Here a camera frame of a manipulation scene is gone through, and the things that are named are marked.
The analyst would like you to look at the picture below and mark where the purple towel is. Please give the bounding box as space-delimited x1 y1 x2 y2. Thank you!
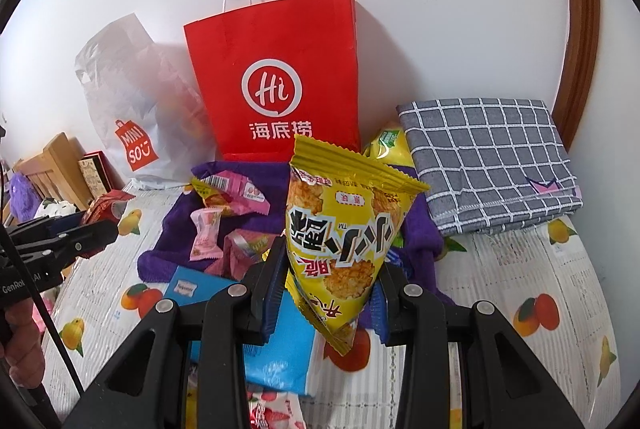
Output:
137 162 454 305

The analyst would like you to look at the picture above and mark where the wooden chair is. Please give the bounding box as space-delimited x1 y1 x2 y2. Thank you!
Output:
13 132 93 210

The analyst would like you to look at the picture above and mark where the white dotted pouch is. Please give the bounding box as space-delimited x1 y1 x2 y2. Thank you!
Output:
34 198 79 219

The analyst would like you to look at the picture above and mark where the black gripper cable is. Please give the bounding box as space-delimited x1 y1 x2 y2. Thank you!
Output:
0 223 87 398

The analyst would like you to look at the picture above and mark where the blue tissue pack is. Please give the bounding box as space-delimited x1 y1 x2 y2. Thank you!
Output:
164 267 323 397

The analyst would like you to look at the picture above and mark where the pink yellow snack packet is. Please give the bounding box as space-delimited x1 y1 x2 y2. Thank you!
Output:
190 170 270 215

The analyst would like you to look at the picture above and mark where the pink candy packet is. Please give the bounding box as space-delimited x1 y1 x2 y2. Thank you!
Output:
204 229 277 281

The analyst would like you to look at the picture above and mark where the yellow triangular snack packet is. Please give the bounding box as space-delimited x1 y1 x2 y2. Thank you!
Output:
285 136 428 355

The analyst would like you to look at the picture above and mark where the fruit print tablecloth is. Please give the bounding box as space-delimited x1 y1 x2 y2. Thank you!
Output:
44 190 620 428

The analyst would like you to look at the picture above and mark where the pale pink snack packet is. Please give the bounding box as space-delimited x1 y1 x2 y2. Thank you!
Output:
190 207 224 261

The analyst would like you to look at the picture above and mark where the left hand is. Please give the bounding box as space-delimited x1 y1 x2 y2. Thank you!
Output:
1 299 46 389

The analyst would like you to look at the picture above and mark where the purple plush item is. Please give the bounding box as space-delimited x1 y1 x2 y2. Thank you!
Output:
10 172 41 222

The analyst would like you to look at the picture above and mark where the blue snack packet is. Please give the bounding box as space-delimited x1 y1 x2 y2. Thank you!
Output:
385 246 405 269

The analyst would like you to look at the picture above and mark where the brown wooden door frame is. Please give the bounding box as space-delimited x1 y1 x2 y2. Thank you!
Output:
552 0 601 150

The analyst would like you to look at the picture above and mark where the white red strawberry packet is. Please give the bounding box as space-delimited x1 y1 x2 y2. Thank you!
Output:
247 390 307 429

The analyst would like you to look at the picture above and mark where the brown patterned box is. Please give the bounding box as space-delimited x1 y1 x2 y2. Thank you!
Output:
78 151 114 200

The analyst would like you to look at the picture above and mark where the yellow bag behind towel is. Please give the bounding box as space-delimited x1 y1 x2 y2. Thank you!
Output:
362 123 413 167

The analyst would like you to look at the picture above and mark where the grey checked folded cloth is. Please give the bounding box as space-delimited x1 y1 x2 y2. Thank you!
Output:
397 98 584 236

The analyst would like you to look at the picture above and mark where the white Miniso plastic bag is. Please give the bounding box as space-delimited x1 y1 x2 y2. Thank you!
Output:
75 13 216 188

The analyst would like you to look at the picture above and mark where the red paper shopping bag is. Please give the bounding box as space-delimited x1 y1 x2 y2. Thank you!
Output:
184 0 360 162

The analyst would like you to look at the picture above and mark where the red snack packet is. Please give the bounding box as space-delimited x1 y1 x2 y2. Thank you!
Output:
79 188 138 260

